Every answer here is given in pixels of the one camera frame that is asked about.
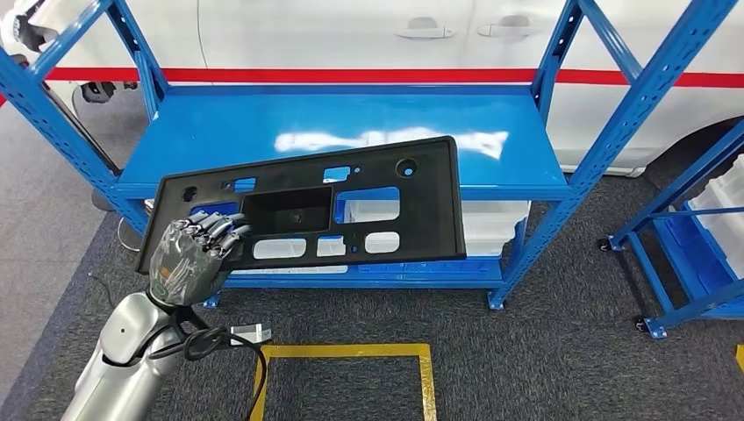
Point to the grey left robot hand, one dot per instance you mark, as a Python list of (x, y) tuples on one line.
[(186, 267)]

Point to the red barrier belt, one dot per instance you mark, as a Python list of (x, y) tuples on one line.
[(349, 75)]

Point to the black plastic panel part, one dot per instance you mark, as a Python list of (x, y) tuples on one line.
[(430, 221)]

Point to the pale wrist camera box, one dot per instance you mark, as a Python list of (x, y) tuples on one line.
[(250, 334)]

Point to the yellow floor tape square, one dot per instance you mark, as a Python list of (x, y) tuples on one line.
[(349, 350)]

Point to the dark barrier stanchion post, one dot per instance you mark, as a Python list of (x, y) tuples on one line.
[(87, 131)]

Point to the blue wheeled storage rack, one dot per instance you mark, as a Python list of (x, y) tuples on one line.
[(648, 276)]

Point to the blue steel shelf rack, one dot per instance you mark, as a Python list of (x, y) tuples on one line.
[(349, 116)]

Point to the white car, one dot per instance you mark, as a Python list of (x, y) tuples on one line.
[(319, 35)]

